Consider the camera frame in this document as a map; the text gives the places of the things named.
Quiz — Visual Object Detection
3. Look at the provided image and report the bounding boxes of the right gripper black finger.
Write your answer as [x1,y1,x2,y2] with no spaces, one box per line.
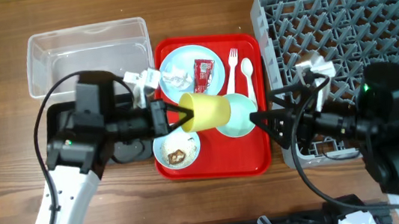
[266,82,314,112]
[249,109,290,148]

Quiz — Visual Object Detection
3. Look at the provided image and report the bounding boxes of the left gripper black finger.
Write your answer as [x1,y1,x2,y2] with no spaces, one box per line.
[165,103,192,114]
[167,113,194,132]

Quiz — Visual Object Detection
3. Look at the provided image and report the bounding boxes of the yellow plastic cup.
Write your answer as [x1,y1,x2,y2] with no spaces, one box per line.
[179,93,231,133]

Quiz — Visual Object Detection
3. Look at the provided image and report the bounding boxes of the white napkin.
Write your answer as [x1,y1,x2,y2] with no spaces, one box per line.
[161,64,194,91]

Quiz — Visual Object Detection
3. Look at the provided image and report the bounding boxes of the food scraps with rice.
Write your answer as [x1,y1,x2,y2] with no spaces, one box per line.
[161,134,198,167]

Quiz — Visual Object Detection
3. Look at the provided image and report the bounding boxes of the light blue small bowl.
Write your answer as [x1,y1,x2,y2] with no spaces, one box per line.
[153,128,201,170]

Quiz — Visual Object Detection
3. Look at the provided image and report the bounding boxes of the red ketchup packet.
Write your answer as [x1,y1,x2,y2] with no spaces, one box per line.
[194,59,215,93]

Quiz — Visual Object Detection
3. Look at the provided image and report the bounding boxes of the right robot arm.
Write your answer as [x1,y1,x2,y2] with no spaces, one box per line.
[250,62,399,214]

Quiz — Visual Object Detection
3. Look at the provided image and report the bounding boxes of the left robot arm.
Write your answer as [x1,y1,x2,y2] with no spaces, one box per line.
[35,70,194,224]

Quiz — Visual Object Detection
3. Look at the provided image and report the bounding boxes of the black waste tray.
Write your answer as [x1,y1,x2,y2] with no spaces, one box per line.
[46,94,153,164]

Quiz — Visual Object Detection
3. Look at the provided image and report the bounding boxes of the grey dishwasher rack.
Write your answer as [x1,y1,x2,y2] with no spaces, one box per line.
[249,0,399,173]

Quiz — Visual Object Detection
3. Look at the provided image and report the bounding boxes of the mint green bowl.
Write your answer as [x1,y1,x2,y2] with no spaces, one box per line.
[216,93,258,138]

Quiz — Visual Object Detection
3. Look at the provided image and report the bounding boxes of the light blue plate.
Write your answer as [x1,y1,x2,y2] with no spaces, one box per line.
[159,45,225,103]

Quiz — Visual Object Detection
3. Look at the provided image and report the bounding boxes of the red serving tray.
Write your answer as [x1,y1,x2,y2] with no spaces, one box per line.
[154,34,272,180]

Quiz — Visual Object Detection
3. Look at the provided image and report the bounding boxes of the white plastic spoon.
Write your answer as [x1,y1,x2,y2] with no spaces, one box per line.
[240,58,258,107]

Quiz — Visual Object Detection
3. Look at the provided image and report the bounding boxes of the white plastic fork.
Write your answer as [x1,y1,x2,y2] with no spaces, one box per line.
[227,48,239,94]

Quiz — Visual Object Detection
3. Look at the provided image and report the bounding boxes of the clear plastic bin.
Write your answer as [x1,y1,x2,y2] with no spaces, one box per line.
[26,17,154,101]

